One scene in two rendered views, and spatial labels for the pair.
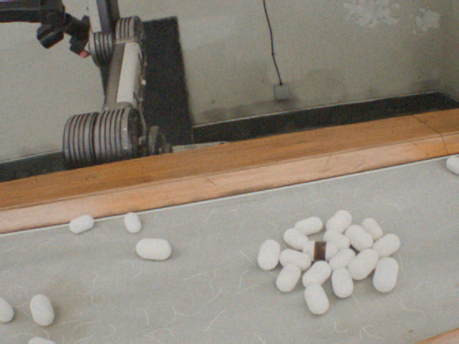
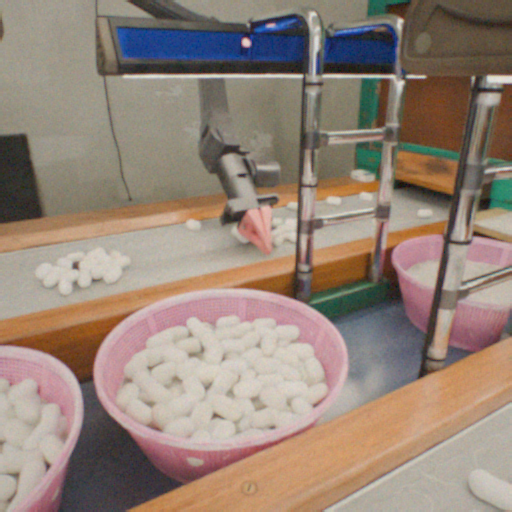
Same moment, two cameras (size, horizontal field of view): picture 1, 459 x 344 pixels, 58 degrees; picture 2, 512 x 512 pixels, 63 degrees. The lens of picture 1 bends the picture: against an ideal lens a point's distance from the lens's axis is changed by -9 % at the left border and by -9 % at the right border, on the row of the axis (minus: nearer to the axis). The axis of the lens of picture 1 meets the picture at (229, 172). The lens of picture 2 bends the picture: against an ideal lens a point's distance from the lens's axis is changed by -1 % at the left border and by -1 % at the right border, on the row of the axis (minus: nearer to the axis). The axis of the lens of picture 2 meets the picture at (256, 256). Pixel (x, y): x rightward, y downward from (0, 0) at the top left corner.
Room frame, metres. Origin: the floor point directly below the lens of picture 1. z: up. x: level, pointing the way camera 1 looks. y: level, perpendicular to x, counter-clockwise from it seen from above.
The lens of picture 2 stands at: (-0.34, -0.12, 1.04)
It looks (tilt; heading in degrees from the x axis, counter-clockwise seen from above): 23 degrees down; 338
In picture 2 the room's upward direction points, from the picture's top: straight up
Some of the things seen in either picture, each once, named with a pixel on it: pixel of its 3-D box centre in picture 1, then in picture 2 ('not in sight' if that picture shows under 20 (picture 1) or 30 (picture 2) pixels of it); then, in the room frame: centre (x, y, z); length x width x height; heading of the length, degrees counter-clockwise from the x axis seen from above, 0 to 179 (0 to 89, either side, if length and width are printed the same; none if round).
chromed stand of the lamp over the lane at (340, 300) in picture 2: not in sight; (317, 169); (0.26, -0.47, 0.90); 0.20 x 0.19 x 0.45; 97
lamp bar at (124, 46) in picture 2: not in sight; (296, 51); (0.34, -0.46, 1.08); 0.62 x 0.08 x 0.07; 97
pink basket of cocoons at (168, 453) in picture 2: not in sight; (224, 380); (0.03, -0.23, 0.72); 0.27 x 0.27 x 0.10
